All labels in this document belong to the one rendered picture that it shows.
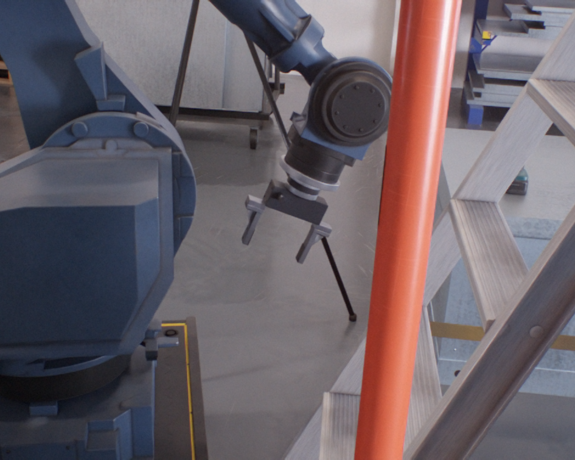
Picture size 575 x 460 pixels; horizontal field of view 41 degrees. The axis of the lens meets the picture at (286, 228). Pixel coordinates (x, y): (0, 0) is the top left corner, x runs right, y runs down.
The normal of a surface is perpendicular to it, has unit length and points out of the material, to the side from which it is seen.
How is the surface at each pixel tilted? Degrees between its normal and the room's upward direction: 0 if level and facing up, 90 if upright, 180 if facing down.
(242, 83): 78
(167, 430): 0
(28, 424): 0
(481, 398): 88
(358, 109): 90
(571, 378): 90
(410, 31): 89
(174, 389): 0
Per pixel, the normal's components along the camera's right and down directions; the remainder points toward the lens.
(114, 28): -0.10, 0.19
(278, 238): 0.04, -0.92
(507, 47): -0.17, 0.38
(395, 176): -0.64, 0.25
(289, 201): 0.15, 0.40
